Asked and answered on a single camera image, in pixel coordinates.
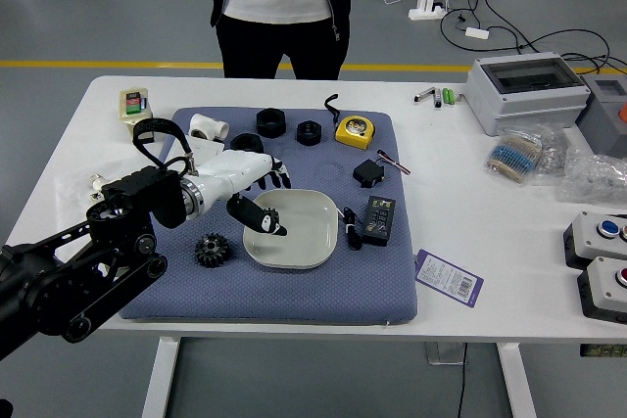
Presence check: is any white labelled fitting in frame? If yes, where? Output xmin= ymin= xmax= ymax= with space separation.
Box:
xmin=87 ymin=171 xmax=108 ymax=203

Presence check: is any grey electrical enclosure box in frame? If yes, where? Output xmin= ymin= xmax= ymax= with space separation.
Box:
xmin=462 ymin=51 xmax=593 ymax=137

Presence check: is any black hanging cable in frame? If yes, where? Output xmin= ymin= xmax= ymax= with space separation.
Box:
xmin=457 ymin=342 xmax=467 ymax=418

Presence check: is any clear bracket under table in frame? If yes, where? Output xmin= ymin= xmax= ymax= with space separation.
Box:
xmin=424 ymin=342 xmax=466 ymax=366

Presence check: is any white power strip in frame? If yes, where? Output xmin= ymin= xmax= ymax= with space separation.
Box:
xmin=409 ymin=0 xmax=450 ymax=22

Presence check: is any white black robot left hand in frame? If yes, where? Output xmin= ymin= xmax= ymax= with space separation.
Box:
xmin=193 ymin=149 xmax=293 ymax=238

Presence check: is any white wall switch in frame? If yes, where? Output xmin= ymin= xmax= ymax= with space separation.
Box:
xmin=188 ymin=137 xmax=225 ymax=160

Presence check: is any white square plate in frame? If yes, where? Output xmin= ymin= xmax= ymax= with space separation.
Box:
xmin=243 ymin=188 xmax=340 ymax=271

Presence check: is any black servo with wires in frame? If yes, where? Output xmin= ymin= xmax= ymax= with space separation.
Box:
xmin=353 ymin=149 xmax=411 ymax=189

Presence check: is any red button control box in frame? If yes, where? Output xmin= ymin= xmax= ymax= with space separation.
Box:
xmin=576 ymin=255 xmax=627 ymax=325

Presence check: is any black bundled cable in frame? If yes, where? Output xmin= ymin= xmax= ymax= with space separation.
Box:
xmin=341 ymin=206 xmax=364 ymax=251

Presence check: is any large black hex nut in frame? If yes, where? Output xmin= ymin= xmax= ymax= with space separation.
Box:
xmin=255 ymin=108 xmax=288 ymax=139
xmin=229 ymin=132 xmax=265 ymax=154

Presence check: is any grey box with orange button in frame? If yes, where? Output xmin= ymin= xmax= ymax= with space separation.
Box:
xmin=575 ymin=73 xmax=627 ymax=159

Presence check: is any white pipe tee fitting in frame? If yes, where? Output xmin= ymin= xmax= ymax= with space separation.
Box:
xmin=188 ymin=113 xmax=230 ymax=143

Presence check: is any blue-grey cushion mat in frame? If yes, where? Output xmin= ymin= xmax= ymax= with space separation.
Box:
xmin=117 ymin=107 xmax=419 ymax=326

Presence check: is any cream push-button switch box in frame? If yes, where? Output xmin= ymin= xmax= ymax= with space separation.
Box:
xmin=119 ymin=88 xmax=156 ymax=144

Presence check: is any big black gear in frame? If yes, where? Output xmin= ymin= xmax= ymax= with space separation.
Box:
xmin=194 ymin=231 xmax=232 ymax=269

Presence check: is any small black hex nut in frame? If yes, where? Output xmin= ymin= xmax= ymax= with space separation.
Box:
xmin=295 ymin=119 xmax=323 ymax=147

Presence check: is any black digital meter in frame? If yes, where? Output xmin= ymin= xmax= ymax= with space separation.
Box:
xmin=361 ymin=195 xmax=397 ymax=247

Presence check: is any bag of dark components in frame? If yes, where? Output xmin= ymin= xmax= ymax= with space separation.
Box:
xmin=534 ymin=124 xmax=572 ymax=179

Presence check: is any black floor cable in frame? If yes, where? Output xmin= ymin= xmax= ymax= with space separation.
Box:
xmin=439 ymin=0 xmax=627 ymax=77

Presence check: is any dark device under table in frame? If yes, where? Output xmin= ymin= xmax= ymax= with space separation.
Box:
xmin=580 ymin=343 xmax=627 ymax=358

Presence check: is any blue button control box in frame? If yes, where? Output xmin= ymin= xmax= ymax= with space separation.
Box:
xmin=561 ymin=210 xmax=627 ymax=271

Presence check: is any bag of blue resistors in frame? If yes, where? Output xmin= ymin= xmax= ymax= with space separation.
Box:
xmin=484 ymin=124 xmax=546 ymax=188

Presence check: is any clear bubble wrap bag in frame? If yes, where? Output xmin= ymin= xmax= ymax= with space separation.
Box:
xmin=555 ymin=146 xmax=627 ymax=207

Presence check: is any purple paper tag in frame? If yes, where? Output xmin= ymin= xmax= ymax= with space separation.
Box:
xmin=414 ymin=248 xmax=485 ymax=310

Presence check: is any yellow tape measure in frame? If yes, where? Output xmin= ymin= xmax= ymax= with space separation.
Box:
xmin=322 ymin=93 xmax=375 ymax=150

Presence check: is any white table leg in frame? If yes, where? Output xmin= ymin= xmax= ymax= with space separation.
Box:
xmin=141 ymin=337 xmax=181 ymax=418
xmin=496 ymin=342 xmax=538 ymax=418

